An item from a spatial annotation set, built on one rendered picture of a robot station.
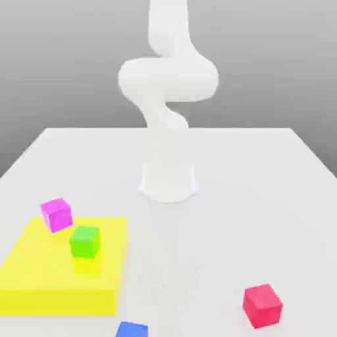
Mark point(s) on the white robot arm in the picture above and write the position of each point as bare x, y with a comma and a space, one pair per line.
168, 79

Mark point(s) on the large yellow box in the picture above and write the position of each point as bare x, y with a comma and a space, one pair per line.
39, 279

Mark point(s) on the small green cube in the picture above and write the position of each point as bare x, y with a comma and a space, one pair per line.
84, 242

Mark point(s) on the small red cube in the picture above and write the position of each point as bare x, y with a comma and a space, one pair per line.
262, 306

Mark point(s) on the small blue cube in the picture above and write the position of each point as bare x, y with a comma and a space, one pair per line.
131, 330

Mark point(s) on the small magenta cube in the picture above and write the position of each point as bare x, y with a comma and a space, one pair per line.
57, 215

